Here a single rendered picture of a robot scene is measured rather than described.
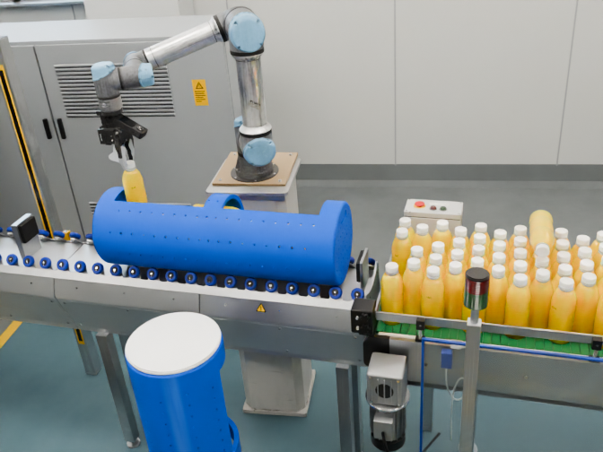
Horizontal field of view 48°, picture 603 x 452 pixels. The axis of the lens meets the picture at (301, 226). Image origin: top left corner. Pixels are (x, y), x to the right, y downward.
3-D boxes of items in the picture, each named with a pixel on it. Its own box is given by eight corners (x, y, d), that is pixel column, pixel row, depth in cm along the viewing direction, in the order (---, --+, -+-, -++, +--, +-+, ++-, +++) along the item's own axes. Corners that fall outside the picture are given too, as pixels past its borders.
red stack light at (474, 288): (465, 280, 181) (465, 268, 179) (489, 282, 179) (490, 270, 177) (463, 294, 175) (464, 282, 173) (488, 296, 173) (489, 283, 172)
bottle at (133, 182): (129, 212, 246) (118, 163, 237) (149, 208, 247) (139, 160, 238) (130, 221, 240) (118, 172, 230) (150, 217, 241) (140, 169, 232)
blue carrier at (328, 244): (137, 243, 266) (126, 176, 255) (353, 263, 243) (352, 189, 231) (98, 276, 241) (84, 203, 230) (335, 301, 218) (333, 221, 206)
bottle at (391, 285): (402, 311, 221) (402, 262, 212) (404, 325, 215) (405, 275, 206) (380, 313, 222) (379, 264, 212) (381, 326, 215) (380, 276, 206)
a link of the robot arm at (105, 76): (116, 65, 214) (89, 68, 213) (123, 98, 220) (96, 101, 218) (116, 58, 221) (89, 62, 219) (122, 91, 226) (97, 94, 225)
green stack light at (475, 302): (464, 295, 183) (465, 281, 181) (488, 298, 181) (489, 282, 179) (462, 309, 178) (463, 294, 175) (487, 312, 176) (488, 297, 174)
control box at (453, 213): (407, 221, 253) (407, 197, 248) (461, 225, 247) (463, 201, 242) (403, 235, 245) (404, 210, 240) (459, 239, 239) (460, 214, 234)
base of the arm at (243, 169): (243, 161, 272) (240, 139, 267) (278, 164, 268) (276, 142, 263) (230, 178, 260) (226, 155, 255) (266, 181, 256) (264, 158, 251)
